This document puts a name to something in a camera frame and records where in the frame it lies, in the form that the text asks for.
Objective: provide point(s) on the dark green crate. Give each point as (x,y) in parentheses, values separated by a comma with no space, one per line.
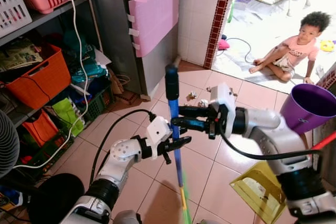
(100,106)

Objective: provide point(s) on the white fan grille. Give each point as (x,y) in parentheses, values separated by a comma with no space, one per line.
(8,145)

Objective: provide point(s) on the pink slipper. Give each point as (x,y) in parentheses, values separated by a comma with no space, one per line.
(223,44)

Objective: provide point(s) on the brown leaf scrap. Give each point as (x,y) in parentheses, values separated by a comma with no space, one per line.
(192,95)

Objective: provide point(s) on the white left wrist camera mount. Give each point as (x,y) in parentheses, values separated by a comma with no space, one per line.
(157,132)

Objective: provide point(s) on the brown paper bag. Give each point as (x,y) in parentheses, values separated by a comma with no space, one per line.
(116,83)

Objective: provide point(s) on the printed paper bag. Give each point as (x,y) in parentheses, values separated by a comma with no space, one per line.
(21,56)

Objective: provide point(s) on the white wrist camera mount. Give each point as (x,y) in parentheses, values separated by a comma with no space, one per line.
(224,100)
(157,132)

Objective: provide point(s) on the crumpled white paper ball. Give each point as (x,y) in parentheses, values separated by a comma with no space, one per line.
(202,103)

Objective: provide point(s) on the white plastic basket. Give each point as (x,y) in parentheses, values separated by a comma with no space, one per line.
(13,9)

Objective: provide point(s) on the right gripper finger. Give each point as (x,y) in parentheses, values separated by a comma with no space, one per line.
(189,124)
(193,111)

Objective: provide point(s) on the orange cloth bag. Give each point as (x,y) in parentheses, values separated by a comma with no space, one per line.
(41,129)

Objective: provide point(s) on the purple plastic bucket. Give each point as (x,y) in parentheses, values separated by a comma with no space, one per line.
(302,119)

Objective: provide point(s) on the black round base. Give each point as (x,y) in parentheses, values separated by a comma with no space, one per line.
(55,200)

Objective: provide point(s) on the grey metal cabinet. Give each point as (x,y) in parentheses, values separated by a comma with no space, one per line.
(113,19)

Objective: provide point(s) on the child in pink shirt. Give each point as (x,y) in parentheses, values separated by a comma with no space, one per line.
(299,51)

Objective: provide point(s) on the orange plastic basket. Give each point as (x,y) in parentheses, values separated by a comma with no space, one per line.
(44,85)

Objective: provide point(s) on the red tile door trim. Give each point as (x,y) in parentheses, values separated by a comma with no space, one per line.
(219,19)

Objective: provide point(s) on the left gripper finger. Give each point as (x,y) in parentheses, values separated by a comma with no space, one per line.
(176,147)
(182,139)

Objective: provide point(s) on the short beige pipe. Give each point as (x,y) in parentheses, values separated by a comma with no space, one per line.
(176,60)

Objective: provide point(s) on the pink foam panel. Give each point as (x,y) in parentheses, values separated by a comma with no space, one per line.
(155,9)

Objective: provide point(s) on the grey robot left leg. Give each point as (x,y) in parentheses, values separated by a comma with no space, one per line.
(126,217)

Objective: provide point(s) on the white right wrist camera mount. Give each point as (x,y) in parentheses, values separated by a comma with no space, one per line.
(224,100)

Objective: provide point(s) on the lime green bag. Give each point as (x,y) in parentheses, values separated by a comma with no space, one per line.
(68,116)

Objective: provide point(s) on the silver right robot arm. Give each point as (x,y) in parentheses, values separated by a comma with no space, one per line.
(273,135)

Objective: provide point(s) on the blue plastic object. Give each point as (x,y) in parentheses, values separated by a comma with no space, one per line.
(13,199)

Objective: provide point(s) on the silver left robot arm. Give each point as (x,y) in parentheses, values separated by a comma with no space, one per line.
(118,156)

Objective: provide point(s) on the yellow toy ball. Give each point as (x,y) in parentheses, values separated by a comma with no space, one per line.
(327,45)

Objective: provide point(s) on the metal storage shelf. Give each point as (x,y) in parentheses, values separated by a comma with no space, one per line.
(47,20)

